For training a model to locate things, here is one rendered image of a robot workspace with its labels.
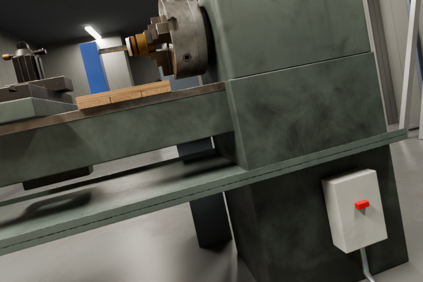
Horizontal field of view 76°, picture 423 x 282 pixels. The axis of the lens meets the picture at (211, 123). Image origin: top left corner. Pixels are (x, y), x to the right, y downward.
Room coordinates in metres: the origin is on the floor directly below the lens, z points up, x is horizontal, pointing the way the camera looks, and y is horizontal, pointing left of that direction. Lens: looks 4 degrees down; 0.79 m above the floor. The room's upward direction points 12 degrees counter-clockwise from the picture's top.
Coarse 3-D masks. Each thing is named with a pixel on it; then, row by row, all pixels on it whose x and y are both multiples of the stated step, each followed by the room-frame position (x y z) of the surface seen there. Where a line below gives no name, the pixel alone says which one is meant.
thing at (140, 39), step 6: (132, 36) 1.07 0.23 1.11; (138, 36) 1.05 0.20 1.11; (144, 36) 1.05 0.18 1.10; (132, 42) 1.04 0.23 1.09; (138, 42) 1.04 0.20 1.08; (144, 42) 1.05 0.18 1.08; (132, 48) 1.05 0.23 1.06; (138, 48) 1.05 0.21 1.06; (144, 48) 1.05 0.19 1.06; (150, 48) 1.07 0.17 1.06; (132, 54) 1.06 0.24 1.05; (138, 54) 1.08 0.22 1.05; (144, 54) 1.07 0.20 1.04
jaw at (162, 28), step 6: (156, 24) 0.97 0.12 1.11; (162, 24) 0.97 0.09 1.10; (168, 24) 0.97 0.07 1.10; (174, 24) 0.97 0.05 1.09; (150, 30) 1.01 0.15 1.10; (156, 30) 1.01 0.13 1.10; (162, 30) 0.97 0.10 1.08; (168, 30) 0.97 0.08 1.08; (174, 30) 0.96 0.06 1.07; (150, 36) 1.03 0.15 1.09; (156, 36) 1.01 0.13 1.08; (162, 36) 0.99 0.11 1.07; (168, 36) 1.01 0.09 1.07; (150, 42) 1.03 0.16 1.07; (156, 42) 1.04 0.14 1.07; (162, 42) 1.06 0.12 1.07
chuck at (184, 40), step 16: (160, 0) 1.04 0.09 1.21; (176, 0) 1.01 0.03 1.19; (160, 16) 1.16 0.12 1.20; (176, 16) 0.96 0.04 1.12; (192, 16) 0.97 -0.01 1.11; (176, 32) 0.96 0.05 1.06; (192, 32) 0.97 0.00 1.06; (176, 48) 0.97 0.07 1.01; (192, 48) 0.99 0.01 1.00; (176, 64) 1.00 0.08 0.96; (192, 64) 1.03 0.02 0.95
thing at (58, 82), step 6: (54, 78) 1.04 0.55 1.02; (60, 78) 1.05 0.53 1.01; (66, 78) 1.08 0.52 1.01; (12, 84) 1.02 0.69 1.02; (18, 84) 1.02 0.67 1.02; (36, 84) 1.03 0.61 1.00; (42, 84) 1.03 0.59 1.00; (48, 84) 1.04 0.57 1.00; (54, 84) 1.04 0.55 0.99; (60, 84) 1.05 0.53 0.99; (66, 84) 1.06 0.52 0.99; (54, 90) 1.04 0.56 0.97; (60, 90) 1.06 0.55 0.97; (66, 90) 1.09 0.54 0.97; (72, 90) 1.13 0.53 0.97
